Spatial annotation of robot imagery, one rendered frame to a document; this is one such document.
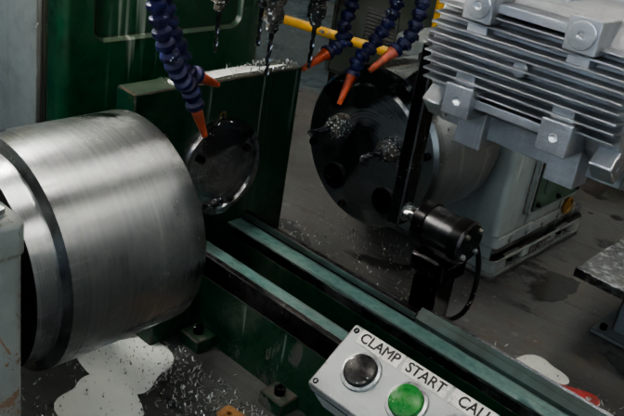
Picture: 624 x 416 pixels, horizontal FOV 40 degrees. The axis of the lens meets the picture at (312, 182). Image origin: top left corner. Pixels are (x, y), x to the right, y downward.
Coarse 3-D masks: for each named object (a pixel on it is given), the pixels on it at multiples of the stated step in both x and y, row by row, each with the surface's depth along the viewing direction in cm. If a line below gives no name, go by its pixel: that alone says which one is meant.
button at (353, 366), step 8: (352, 360) 73; (360, 360) 73; (368, 360) 73; (344, 368) 73; (352, 368) 73; (360, 368) 72; (368, 368) 72; (376, 368) 72; (344, 376) 73; (352, 376) 72; (360, 376) 72; (368, 376) 72; (352, 384) 72; (360, 384) 72
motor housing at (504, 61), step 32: (448, 0) 79; (544, 0) 75; (608, 0) 73; (448, 32) 79; (512, 32) 74; (544, 32) 72; (448, 64) 79; (480, 64) 77; (512, 64) 75; (544, 64) 73; (576, 64) 71; (608, 64) 69; (480, 96) 78; (512, 96) 76; (544, 96) 74; (576, 96) 72; (608, 96) 70; (512, 128) 80; (608, 128) 71; (544, 160) 79
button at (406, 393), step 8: (400, 384) 71; (408, 384) 70; (392, 392) 70; (400, 392) 70; (408, 392) 70; (416, 392) 70; (392, 400) 70; (400, 400) 70; (408, 400) 70; (416, 400) 69; (392, 408) 70; (400, 408) 69; (408, 408) 69; (416, 408) 69
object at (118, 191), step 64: (64, 128) 86; (128, 128) 89; (0, 192) 78; (64, 192) 79; (128, 192) 83; (192, 192) 89; (64, 256) 78; (128, 256) 82; (192, 256) 89; (64, 320) 80; (128, 320) 86
